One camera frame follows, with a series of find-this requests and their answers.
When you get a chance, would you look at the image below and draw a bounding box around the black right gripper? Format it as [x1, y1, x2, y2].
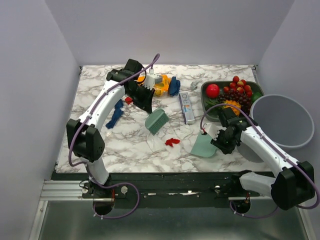
[210, 128, 238, 154]

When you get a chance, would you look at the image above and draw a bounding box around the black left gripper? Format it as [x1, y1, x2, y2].
[126, 84, 156, 114]

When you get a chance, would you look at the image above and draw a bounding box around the mint green brush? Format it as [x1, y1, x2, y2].
[144, 108, 170, 136]

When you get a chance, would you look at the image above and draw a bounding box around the mint green dustpan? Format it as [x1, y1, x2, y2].
[190, 133, 218, 158]

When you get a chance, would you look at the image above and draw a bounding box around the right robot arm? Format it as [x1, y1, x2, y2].
[200, 104, 320, 210]

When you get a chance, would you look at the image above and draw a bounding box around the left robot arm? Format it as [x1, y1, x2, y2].
[66, 59, 155, 198]

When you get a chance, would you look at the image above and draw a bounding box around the red paper scrap near bag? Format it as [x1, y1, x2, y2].
[124, 97, 133, 105]

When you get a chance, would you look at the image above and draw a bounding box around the orange snack bag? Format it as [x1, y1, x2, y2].
[137, 75, 171, 97]

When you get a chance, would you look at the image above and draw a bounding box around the dark green fruit tray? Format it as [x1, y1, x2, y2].
[200, 81, 265, 123]

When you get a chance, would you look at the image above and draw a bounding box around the long blue paper scrap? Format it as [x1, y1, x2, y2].
[105, 99, 124, 129]

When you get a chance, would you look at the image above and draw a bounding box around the orange toy pineapple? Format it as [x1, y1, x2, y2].
[205, 97, 242, 117]

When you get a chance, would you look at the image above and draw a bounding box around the blue paper scrap by bag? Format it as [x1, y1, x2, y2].
[168, 76, 181, 97]

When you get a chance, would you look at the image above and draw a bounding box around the dark grape bunch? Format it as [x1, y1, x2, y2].
[217, 92, 252, 115]

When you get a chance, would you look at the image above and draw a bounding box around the white paper scrap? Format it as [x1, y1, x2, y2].
[146, 133, 166, 153]

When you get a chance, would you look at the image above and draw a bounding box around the red paper scrap centre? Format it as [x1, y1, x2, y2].
[165, 138, 181, 147]

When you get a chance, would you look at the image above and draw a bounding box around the red apple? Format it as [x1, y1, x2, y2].
[205, 84, 220, 99]

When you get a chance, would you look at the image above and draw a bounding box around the green lime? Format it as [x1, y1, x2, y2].
[251, 92, 263, 103]

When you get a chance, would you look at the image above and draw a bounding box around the grey waste bin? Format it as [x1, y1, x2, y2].
[250, 94, 316, 164]

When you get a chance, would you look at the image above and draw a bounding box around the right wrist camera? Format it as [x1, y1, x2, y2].
[201, 122, 224, 140]

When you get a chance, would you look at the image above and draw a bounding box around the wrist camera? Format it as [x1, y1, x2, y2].
[143, 69, 163, 90]
[201, 122, 224, 140]

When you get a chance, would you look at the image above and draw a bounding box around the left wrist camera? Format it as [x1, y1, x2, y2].
[143, 69, 163, 90]

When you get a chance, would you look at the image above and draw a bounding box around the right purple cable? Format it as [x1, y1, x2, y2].
[199, 103, 320, 219]

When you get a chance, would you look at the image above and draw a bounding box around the purple cable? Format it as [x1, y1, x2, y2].
[199, 103, 320, 219]
[68, 53, 161, 220]

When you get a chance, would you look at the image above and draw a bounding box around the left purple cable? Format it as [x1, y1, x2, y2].
[68, 53, 161, 220]

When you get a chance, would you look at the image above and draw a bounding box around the aluminium mounting rail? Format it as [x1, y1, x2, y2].
[40, 180, 272, 202]

